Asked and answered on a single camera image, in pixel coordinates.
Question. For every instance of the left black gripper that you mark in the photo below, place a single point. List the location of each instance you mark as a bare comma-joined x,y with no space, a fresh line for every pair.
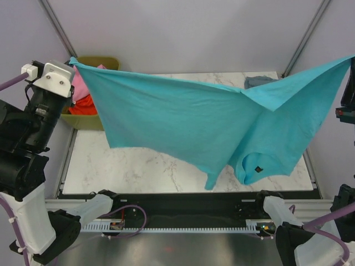
71,101

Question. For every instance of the pink t shirt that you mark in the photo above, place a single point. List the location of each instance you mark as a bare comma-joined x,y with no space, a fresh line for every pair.
80,89

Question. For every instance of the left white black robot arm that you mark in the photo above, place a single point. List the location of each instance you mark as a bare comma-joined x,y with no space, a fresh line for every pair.
41,235

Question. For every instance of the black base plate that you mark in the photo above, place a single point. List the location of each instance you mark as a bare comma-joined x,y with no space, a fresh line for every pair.
215,209

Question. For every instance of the olive green plastic basket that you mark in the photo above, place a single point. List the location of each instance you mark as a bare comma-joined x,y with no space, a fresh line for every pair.
90,122

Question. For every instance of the grey metal frame post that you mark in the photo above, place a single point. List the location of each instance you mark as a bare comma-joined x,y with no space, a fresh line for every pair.
52,17

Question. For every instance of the orange t shirt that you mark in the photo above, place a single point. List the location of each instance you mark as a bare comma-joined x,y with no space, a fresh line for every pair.
84,106

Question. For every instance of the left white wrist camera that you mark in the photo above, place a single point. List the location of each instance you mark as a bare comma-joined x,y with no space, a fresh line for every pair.
56,77

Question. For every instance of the folded grey t shirt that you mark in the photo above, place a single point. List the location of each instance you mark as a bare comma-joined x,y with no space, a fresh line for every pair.
251,82

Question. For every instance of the white slotted cable duct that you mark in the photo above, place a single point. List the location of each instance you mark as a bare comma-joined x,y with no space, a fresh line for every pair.
250,226

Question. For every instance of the right grey frame post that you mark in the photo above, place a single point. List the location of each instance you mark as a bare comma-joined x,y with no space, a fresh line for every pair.
310,30

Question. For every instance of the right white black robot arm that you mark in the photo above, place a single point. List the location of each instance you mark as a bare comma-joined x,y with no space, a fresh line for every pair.
319,230

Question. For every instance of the turquoise t shirt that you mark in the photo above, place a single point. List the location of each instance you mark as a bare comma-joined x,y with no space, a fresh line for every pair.
204,124

